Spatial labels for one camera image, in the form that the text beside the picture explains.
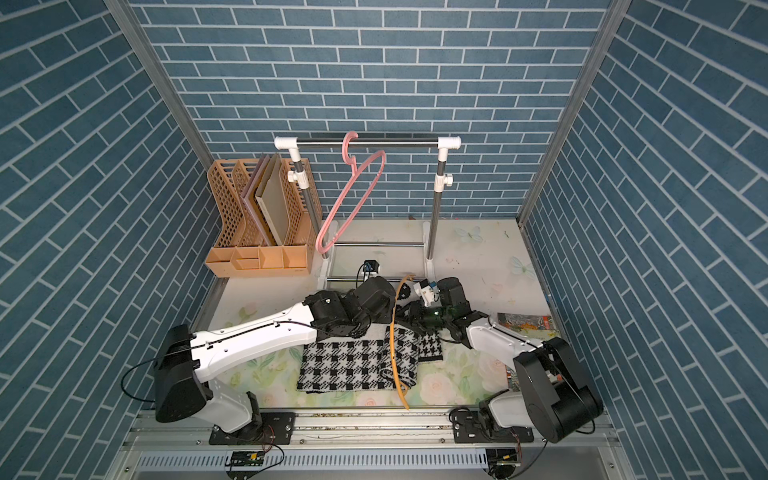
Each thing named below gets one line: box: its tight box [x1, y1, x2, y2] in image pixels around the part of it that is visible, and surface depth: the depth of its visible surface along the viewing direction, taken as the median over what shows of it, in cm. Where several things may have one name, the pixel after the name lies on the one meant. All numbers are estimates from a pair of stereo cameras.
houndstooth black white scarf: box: [298, 325, 443, 393], surface depth 82 cm
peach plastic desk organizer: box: [205, 158, 323, 278], surface depth 104 cm
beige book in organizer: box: [255, 154, 291, 246], surface depth 95 cm
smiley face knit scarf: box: [379, 324, 420, 387], surface depth 80 cm
